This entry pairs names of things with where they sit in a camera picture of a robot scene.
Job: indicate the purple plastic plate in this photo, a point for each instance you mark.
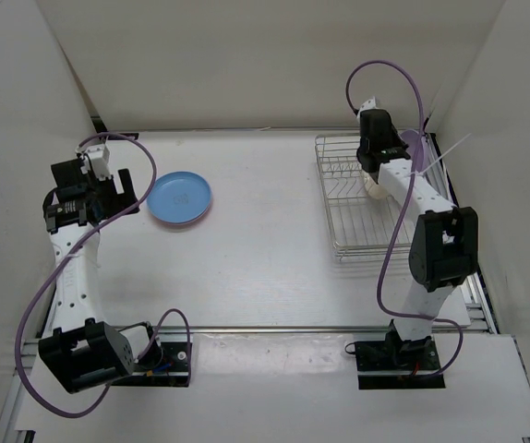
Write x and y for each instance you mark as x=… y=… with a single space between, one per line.
x=417 y=148

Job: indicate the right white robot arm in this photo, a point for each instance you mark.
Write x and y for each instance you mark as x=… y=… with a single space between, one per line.
x=444 y=249

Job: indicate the white zip tie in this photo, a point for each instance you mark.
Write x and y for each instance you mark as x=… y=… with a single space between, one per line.
x=458 y=143

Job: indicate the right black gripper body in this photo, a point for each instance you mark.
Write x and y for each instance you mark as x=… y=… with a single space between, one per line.
x=397 y=141

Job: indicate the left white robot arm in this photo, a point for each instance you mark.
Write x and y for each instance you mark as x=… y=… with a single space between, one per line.
x=83 y=350

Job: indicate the pink plastic plate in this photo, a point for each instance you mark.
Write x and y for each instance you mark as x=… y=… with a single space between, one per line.
x=165 y=225

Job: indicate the white plastic plate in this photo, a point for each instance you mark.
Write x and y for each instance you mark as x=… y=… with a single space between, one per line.
x=372 y=189

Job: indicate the metal wire dish rack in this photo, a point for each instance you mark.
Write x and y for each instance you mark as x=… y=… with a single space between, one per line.
x=359 y=225

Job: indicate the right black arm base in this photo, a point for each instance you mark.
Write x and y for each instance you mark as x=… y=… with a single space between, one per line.
x=377 y=369

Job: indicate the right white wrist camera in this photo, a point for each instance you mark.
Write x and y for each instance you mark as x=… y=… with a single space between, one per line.
x=370 y=104

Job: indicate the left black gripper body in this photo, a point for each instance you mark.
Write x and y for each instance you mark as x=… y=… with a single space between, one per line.
x=105 y=193

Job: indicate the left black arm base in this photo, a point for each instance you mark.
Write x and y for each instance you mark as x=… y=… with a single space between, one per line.
x=169 y=368

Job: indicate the blue plastic plate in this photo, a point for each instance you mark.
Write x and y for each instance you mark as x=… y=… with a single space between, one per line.
x=179 y=198

